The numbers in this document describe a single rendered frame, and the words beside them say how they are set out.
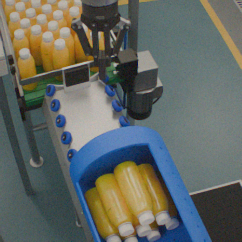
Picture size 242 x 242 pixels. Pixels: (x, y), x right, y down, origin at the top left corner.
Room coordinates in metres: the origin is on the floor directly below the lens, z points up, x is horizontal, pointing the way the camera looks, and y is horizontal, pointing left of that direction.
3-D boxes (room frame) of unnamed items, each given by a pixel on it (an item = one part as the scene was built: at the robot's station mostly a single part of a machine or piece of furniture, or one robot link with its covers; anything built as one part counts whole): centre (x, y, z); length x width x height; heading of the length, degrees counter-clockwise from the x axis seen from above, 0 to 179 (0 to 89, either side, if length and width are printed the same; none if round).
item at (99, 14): (0.78, 0.05, 1.62); 0.08 x 0.07 x 0.09; 88
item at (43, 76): (1.27, 0.19, 0.96); 0.40 x 0.01 x 0.03; 110
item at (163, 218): (0.58, -0.11, 1.09); 0.04 x 0.02 x 0.04; 110
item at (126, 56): (1.30, -0.01, 0.95); 0.10 x 0.07 x 0.10; 110
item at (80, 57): (1.39, 0.16, 0.98); 0.07 x 0.07 x 0.17
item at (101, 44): (1.34, 0.11, 0.98); 0.07 x 0.07 x 0.17
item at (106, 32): (0.78, 0.04, 1.56); 0.04 x 0.01 x 0.11; 178
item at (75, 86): (1.19, 0.17, 0.99); 0.10 x 0.02 x 0.12; 110
